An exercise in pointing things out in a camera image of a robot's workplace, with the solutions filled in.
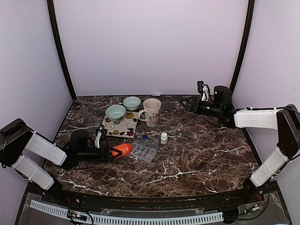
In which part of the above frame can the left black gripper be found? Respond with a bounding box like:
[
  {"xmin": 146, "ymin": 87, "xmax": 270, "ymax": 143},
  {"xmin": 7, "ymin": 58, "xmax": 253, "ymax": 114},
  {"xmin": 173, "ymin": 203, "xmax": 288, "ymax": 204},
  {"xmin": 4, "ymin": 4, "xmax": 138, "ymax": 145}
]
[{"xmin": 77, "ymin": 146, "xmax": 122, "ymax": 162}]

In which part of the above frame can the orange pill bottle grey cap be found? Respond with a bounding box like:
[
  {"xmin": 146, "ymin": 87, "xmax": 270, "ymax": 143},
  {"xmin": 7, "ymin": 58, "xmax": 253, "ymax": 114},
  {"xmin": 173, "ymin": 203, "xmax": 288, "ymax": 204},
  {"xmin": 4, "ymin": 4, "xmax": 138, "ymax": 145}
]
[{"xmin": 114, "ymin": 143, "xmax": 133, "ymax": 157}]

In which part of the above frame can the clear plastic pill organizer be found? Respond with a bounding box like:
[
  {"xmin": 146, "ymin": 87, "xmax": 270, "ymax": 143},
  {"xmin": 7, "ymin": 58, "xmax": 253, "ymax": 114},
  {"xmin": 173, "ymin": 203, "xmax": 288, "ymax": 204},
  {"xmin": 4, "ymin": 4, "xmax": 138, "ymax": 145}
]
[{"xmin": 130, "ymin": 132, "xmax": 158, "ymax": 162}]

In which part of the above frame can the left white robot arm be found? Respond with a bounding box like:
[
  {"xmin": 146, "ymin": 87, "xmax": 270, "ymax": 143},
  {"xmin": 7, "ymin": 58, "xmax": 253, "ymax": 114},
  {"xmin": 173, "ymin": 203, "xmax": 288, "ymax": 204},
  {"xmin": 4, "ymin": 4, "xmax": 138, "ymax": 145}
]
[{"xmin": 0, "ymin": 118, "xmax": 122, "ymax": 204}]

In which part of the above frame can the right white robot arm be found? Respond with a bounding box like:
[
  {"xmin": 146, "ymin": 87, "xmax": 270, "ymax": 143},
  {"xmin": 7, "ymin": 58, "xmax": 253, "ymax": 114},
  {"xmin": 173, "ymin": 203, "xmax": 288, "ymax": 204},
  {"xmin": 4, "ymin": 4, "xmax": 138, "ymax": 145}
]
[{"xmin": 180, "ymin": 82, "xmax": 300, "ymax": 203}]

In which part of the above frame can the floral rectangular ceramic plate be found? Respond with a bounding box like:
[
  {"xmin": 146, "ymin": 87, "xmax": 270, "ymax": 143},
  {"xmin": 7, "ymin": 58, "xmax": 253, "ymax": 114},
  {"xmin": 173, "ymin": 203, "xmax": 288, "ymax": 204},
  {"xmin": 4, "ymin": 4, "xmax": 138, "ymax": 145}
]
[{"xmin": 99, "ymin": 112, "xmax": 138, "ymax": 139}]

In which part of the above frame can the light green ceramic bowl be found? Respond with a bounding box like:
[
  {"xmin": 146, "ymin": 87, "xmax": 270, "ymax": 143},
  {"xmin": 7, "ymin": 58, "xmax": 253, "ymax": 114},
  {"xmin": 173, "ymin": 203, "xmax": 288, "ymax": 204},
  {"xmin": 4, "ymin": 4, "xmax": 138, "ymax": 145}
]
[{"xmin": 105, "ymin": 105, "xmax": 126, "ymax": 124}]

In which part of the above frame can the cream ceramic mug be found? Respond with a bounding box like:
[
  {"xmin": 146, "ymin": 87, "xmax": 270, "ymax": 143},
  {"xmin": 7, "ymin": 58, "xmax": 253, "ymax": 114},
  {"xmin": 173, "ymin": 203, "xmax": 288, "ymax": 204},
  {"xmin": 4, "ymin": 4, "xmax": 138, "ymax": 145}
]
[{"xmin": 138, "ymin": 98, "xmax": 161, "ymax": 128}]

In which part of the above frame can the small white pill bottle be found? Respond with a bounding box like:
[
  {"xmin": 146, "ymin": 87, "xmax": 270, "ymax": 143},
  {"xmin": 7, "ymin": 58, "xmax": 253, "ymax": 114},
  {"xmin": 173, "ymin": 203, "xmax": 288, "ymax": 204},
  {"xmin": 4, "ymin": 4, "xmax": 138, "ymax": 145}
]
[{"xmin": 160, "ymin": 132, "xmax": 168, "ymax": 145}]

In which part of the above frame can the blue striped ceramic bowl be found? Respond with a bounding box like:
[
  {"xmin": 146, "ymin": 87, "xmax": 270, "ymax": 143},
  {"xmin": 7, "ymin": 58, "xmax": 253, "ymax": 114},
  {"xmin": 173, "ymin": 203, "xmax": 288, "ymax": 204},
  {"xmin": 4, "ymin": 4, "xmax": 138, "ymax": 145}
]
[{"xmin": 123, "ymin": 96, "xmax": 141, "ymax": 111}]

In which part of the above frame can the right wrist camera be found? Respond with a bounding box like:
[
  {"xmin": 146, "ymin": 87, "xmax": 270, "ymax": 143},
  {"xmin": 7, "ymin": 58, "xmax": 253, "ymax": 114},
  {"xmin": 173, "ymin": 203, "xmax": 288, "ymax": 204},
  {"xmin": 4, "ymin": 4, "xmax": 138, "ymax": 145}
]
[{"xmin": 197, "ymin": 81, "xmax": 212, "ymax": 102}]

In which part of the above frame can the white slotted cable duct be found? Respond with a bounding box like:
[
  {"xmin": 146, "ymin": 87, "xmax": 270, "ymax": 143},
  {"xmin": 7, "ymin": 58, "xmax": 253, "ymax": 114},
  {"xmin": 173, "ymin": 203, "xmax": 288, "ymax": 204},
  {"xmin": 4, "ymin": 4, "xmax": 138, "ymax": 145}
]
[{"xmin": 30, "ymin": 199, "xmax": 224, "ymax": 225}]

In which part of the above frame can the black front rail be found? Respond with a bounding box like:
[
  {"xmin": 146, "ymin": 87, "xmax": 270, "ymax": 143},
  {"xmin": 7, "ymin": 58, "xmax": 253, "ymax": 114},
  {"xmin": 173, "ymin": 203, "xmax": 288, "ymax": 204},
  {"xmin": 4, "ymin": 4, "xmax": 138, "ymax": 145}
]
[{"xmin": 42, "ymin": 190, "xmax": 265, "ymax": 211}]

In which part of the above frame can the right black frame post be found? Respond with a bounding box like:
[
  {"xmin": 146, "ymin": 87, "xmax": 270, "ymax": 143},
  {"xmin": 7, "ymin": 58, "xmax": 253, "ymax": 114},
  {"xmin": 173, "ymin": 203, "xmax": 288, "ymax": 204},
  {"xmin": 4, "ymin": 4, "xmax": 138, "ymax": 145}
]
[{"xmin": 229, "ymin": 0, "xmax": 255, "ymax": 93}]

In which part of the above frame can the black frame post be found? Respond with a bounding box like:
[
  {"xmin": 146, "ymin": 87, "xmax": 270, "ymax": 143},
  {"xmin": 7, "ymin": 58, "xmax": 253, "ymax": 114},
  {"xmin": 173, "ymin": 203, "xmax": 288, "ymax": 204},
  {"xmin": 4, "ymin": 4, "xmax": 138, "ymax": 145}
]
[
  {"xmin": 229, "ymin": 0, "xmax": 255, "ymax": 93},
  {"xmin": 46, "ymin": 0, "xmax": 77, "ymax": 101}
]

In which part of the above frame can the left black frame post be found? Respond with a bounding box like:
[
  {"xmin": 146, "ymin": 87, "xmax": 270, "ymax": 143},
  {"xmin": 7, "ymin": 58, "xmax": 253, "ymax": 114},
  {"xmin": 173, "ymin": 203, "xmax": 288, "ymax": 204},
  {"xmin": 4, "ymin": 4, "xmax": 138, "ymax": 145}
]
[{"xmin": 46, "ymin": 0, "xmax": 77, "ymax": 101}]

